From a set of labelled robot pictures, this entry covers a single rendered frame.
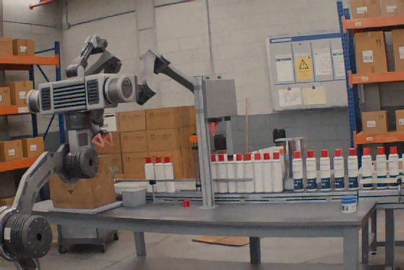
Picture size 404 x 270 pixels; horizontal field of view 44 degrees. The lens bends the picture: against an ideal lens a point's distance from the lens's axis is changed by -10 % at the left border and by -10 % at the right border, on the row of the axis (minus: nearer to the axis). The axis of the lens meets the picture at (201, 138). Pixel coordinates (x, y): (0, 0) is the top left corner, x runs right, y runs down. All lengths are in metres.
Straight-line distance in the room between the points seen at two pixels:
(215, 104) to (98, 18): 6.06
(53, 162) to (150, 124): 3.99
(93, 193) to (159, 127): 3.48
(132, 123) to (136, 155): 0.39
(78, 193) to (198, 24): 5.14
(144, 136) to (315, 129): 2.28
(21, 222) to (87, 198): 0.85
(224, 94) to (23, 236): 1.28
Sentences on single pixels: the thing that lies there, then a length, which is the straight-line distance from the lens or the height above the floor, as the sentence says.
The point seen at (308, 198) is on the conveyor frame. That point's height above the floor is 0.85.
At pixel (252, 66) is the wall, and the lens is 7.40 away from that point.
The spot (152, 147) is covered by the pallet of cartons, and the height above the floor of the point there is 0.94.
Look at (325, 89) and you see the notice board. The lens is 7.00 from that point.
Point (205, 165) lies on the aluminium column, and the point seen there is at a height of 1.05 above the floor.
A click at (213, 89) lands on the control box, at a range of 2.72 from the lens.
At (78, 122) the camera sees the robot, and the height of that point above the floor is 1.32.
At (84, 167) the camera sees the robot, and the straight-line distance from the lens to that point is 2.44.
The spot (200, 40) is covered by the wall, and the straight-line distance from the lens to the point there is 7.71.
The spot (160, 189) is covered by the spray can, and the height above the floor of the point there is 0.90.
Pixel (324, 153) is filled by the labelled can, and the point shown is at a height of 1.07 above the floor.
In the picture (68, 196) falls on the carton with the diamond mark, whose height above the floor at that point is 0.92.
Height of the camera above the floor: 1.33
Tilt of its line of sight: 3 degrees down
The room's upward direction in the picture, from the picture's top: 5 degrees counter-clockwise
